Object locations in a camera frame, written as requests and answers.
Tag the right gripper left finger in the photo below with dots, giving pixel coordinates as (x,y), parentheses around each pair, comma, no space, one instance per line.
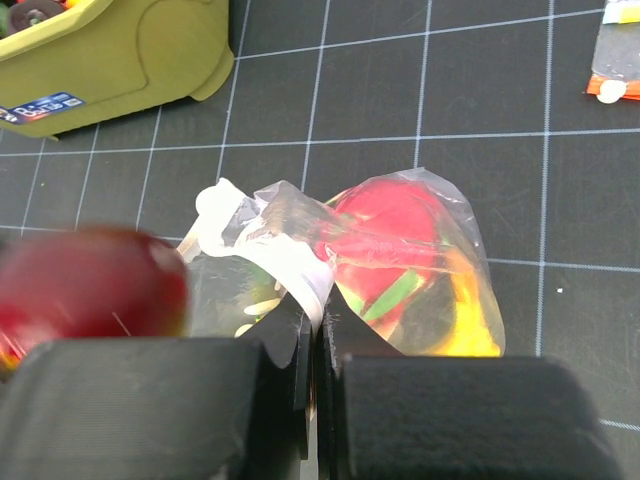
(163,408)

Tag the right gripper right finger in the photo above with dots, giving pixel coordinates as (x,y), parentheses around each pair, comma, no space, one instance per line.
(384,415)

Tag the yellow banana bunch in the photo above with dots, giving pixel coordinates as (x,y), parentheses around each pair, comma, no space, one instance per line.
(477,329)

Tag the dotted zip top bag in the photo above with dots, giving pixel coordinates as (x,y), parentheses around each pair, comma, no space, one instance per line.
(248,253)

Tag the pink dragon fruit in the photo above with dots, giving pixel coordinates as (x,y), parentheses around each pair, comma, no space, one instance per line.
(384,247)

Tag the dark red apple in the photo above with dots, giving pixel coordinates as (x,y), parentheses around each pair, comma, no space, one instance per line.
(101,281)

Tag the orange blue zipper bag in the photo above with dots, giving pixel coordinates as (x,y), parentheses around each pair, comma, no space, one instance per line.
(615,64)

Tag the black grid mat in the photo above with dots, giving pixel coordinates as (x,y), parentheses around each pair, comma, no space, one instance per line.
(487,94)

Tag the olive green plastic bin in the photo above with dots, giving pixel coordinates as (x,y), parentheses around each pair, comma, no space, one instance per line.
(104,59)

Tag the dark plum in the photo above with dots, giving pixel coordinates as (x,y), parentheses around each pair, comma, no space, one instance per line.
(25,14)

